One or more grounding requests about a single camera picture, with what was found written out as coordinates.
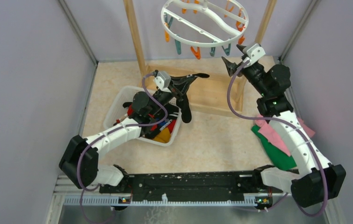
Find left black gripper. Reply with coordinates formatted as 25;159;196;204
148;75;194;116

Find black sock white stripes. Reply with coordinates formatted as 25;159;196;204
176;73;210;123

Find round white clip hanger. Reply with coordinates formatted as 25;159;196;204
160;0;249;60

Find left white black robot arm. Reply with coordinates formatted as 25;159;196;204
58;72;208;193

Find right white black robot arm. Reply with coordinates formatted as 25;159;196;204
224;43;346;208

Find red sock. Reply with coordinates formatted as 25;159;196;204
127;104;179;135

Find yellow sock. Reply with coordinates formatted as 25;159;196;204
153;128;171;143

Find pink cloth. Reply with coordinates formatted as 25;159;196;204
255;117;315;157

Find white plastic laundry basket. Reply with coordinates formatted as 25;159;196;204
103;86;182;147

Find green cloth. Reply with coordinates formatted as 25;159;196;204
251;125;297;171

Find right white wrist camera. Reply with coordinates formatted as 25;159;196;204
242;43;266;67

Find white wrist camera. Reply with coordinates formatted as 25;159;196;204
242;43;266;67
154;70;171;92

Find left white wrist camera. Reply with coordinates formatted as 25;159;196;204
154;70;171;92

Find wooden hanger stand frame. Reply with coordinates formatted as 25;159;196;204
123;0;278;119

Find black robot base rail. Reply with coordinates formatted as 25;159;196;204
99;171;281;208

